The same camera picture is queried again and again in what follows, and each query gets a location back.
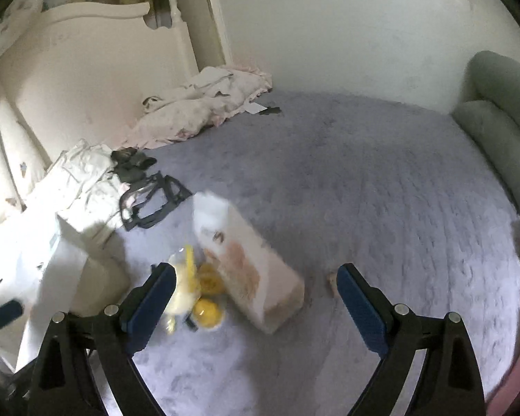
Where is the cream printed pillow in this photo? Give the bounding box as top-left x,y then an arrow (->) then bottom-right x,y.
0,0 -> 45,71

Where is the white crumpled cloth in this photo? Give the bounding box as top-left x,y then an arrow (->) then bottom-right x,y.
14,211 -> 130,374
25,139 -> 133,235

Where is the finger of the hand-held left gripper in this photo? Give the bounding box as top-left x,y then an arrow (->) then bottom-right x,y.
0,298 -> 25,347

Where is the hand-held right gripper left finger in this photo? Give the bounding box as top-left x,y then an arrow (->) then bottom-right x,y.
26,263 -> 177,416

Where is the cream door frame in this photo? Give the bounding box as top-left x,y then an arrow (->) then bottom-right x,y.
200,0 -> 233,67

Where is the cream bed headboard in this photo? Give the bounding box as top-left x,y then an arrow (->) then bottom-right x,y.
0,0 -> 200,172

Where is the green pillow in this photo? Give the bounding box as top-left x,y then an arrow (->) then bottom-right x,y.
467,50 -> 520,153
452,100 -> 520,231

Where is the white sheet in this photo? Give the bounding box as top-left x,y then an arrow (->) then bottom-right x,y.
193,191 -> 305,335

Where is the yellow round object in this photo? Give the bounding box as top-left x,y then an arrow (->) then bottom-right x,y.
192,297 -> 224,329
197,262 -> 225,296

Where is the cream printed cushion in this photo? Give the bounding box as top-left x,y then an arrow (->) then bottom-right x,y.
0,71 -> 50,230

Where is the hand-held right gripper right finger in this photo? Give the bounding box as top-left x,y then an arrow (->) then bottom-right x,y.
336,262 -> 488,416

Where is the cream black-trimmed garment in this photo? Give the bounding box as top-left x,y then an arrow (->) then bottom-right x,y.
119,172 -> 192,232

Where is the grey fleece blanket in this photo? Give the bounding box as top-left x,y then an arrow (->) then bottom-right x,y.
99,90 -> 520,416

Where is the yellow toy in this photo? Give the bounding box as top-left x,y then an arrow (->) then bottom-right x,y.
164,245 -> 201,335

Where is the dark cloth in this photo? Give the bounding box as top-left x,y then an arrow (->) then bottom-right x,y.
110,147 -> 158,181

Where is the pink white floral quilt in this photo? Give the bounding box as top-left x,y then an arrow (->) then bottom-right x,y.
120,65 -> 273,150

